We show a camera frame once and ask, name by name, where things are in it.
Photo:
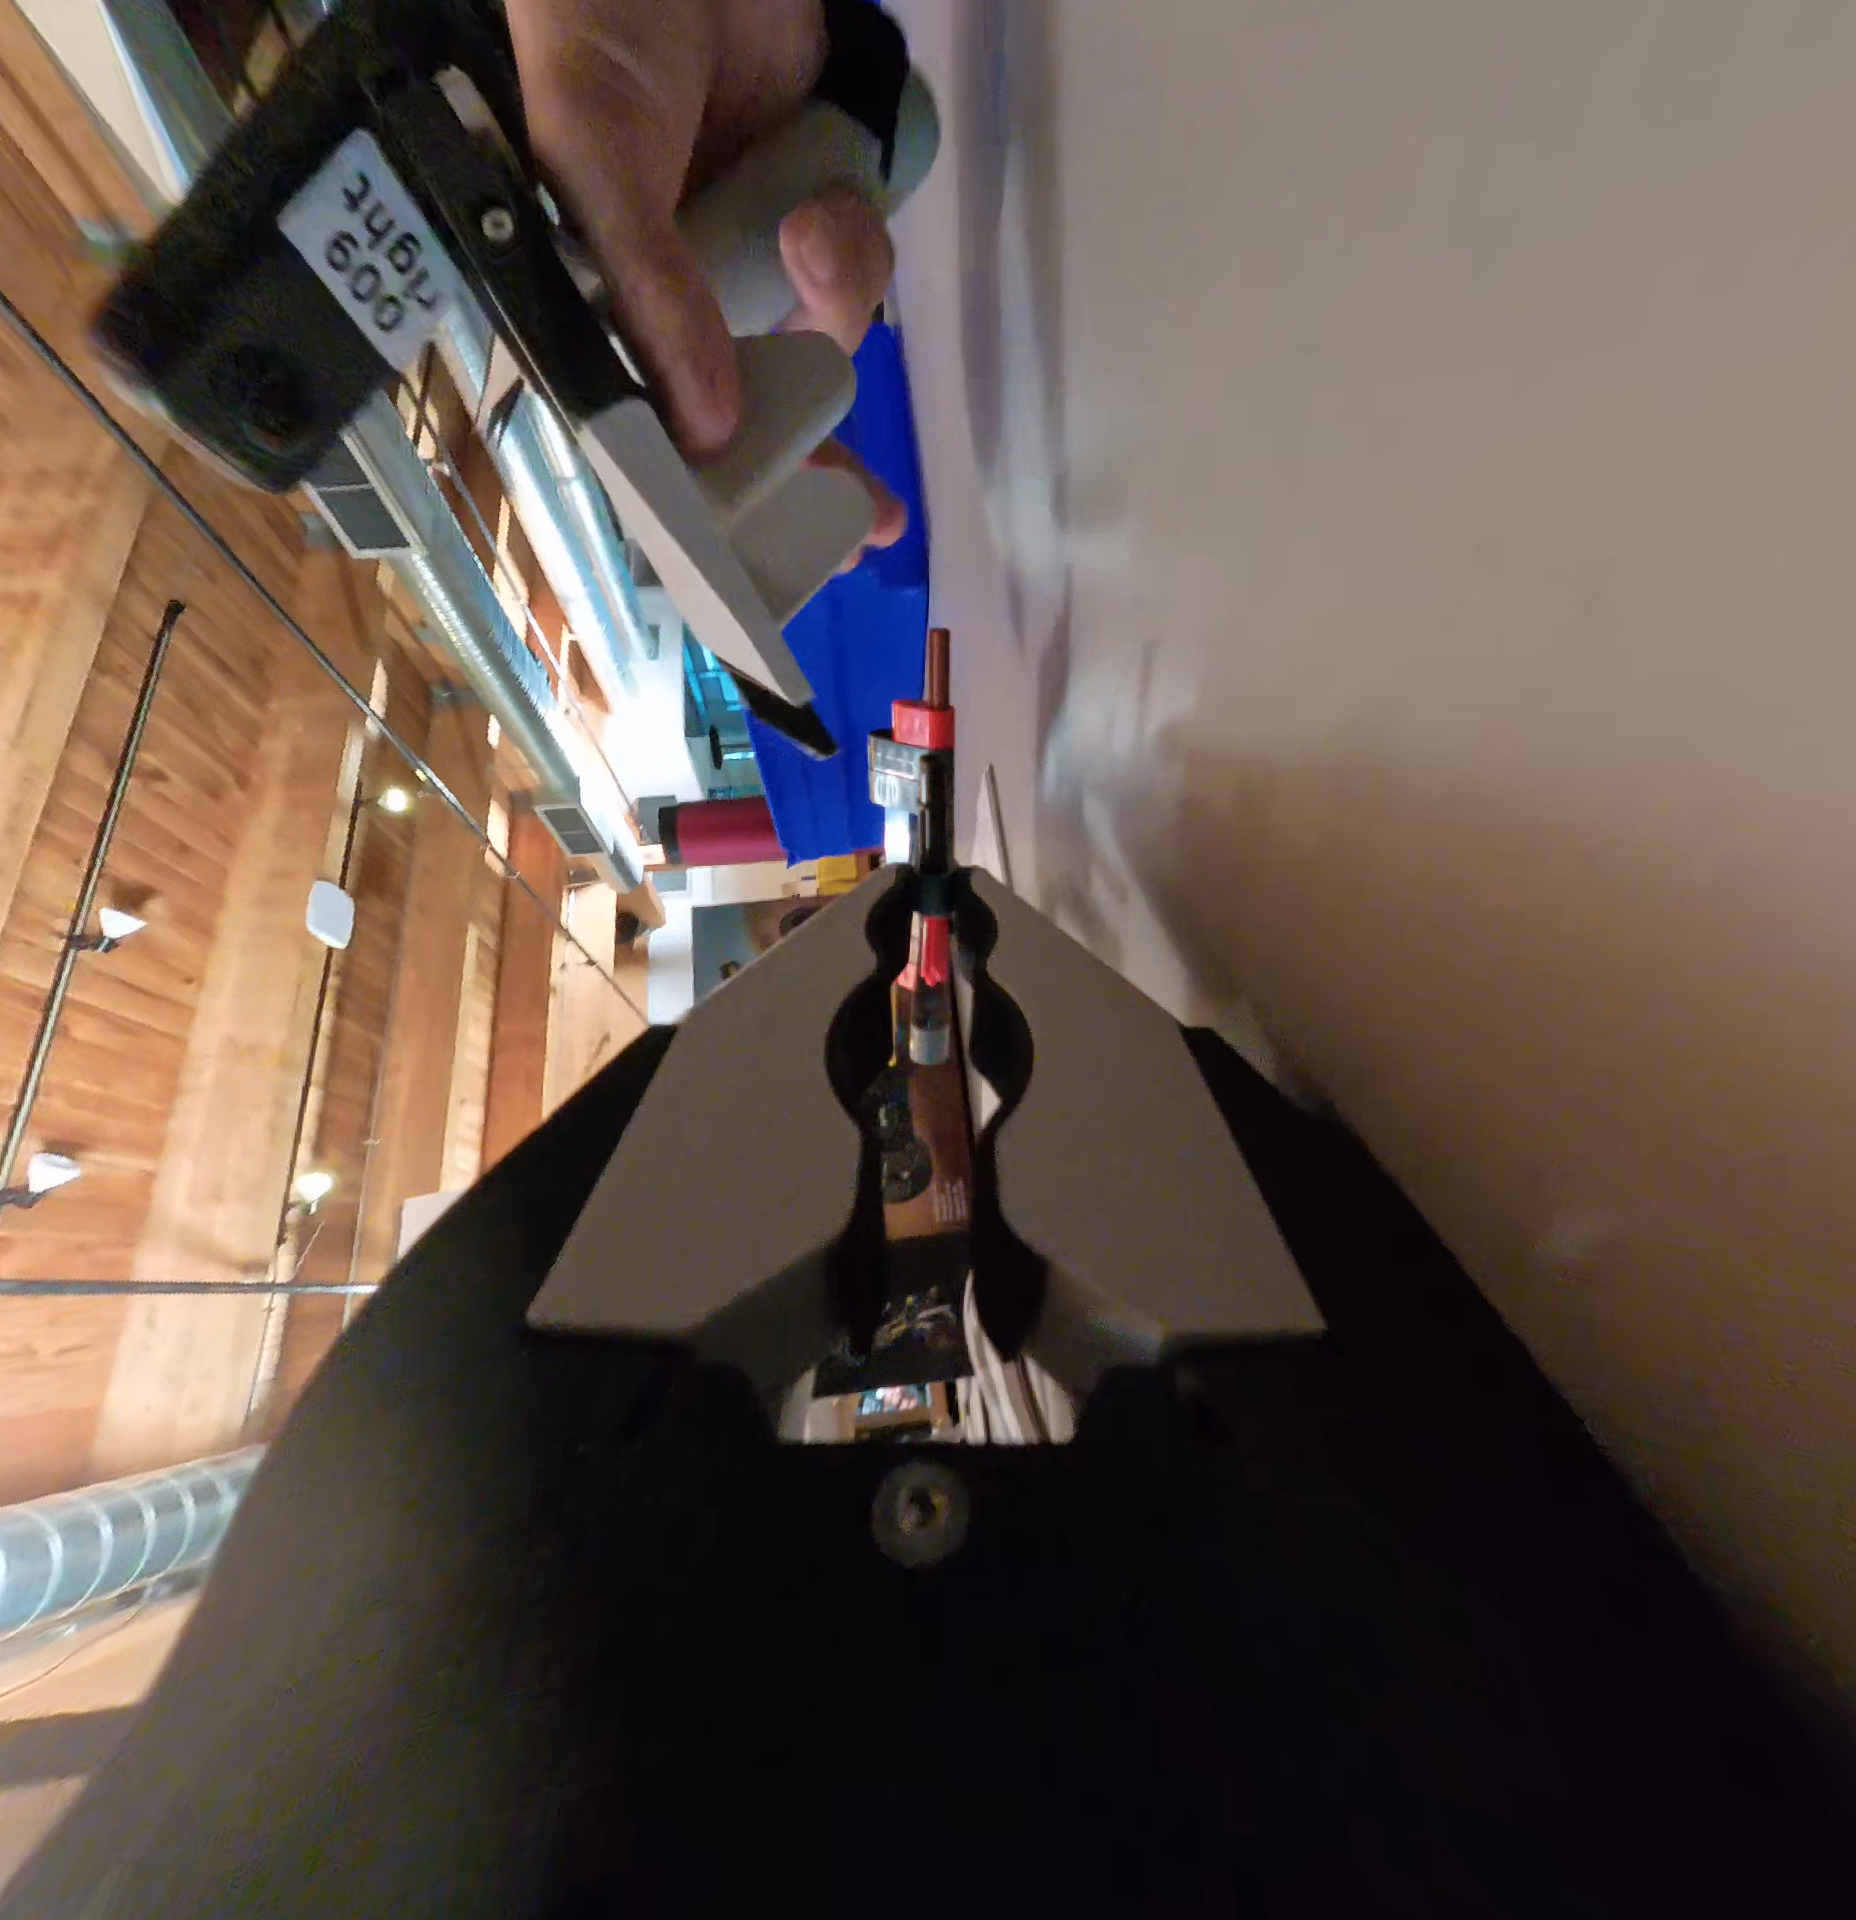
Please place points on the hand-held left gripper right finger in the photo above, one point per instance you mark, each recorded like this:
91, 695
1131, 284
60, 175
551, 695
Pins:
1154, 1184

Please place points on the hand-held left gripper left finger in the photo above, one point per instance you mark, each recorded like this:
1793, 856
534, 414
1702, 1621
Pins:
702, 1184

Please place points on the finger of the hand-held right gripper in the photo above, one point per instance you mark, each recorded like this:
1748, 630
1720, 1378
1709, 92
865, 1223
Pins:
687, 540

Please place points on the grey lego chassis assembly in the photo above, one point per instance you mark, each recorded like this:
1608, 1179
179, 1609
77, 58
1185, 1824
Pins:
919, 841

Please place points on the lego set box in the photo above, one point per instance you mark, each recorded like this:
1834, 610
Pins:
929, 1170

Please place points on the person's right hand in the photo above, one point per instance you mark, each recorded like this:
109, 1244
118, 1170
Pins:
643, 150

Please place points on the tagged blue storage bin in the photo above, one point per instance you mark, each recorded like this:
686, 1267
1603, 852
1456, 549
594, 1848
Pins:
852, 661

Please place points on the open instruction booklet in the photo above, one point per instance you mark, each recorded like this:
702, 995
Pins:
1003, 1394

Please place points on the white air vent grille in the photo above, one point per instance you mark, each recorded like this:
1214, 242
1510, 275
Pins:
569, 830
358, 517

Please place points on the maroon water bottle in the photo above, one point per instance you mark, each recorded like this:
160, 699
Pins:
725, 833

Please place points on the yellow storage bin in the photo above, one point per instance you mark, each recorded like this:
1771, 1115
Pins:
840, 873

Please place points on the white ceiling access point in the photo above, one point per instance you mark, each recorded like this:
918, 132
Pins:
330, 915

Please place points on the white track spotlight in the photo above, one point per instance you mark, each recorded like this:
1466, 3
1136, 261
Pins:
118, 925
47, 1173

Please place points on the black lighting track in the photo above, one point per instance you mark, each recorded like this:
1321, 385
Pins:
79, 915

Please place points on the slim silver air duct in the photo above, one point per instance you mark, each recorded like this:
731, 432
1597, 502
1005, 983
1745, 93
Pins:
569, 511

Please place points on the large silver air duct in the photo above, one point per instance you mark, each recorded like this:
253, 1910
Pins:
461, 630

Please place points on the ribbed silver air duct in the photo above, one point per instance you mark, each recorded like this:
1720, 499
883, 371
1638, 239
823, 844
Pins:
102, 1546

